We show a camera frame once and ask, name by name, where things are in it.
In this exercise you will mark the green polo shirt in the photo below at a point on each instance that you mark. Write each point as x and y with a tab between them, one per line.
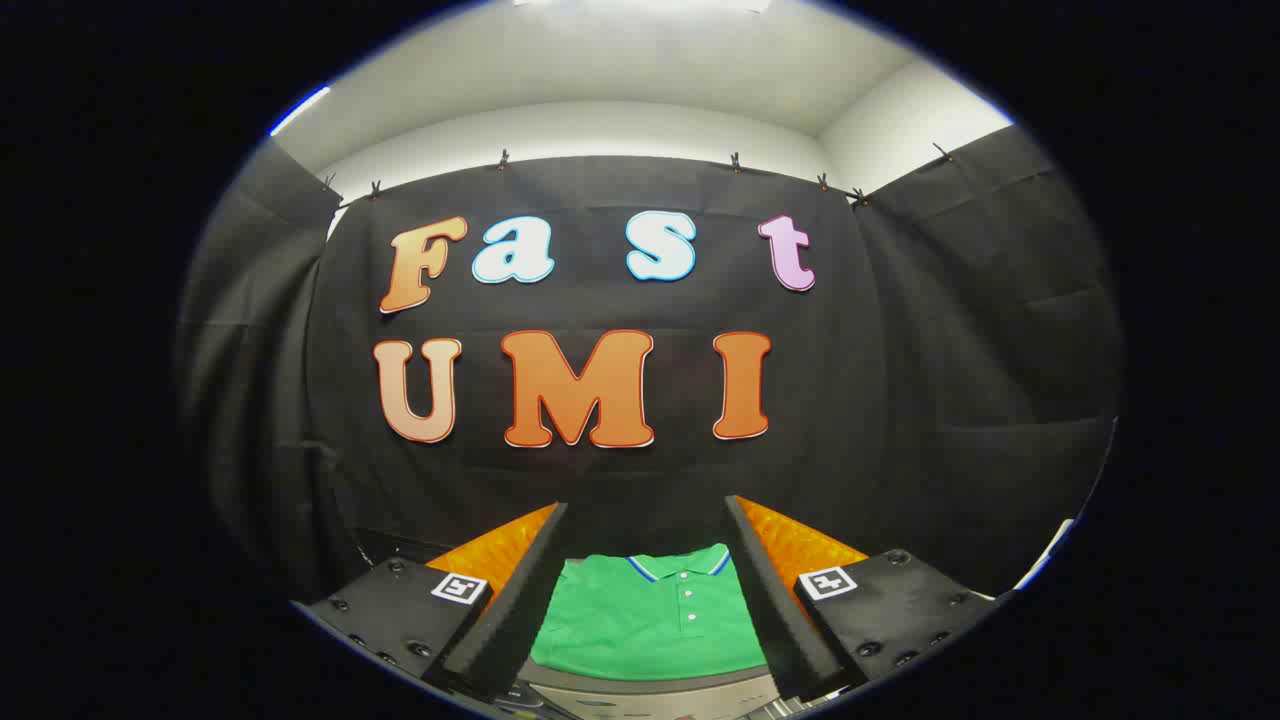
640	630

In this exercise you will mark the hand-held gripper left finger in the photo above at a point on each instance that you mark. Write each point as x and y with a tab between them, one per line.
520	620

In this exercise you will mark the white ceiling light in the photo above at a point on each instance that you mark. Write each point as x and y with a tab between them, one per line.
640	3

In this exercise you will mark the grey side table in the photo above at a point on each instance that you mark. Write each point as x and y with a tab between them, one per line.
650	697

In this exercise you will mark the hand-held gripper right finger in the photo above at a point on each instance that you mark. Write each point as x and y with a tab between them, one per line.
775	620

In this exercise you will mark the row of black cloth clips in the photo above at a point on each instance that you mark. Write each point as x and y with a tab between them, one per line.
503	160

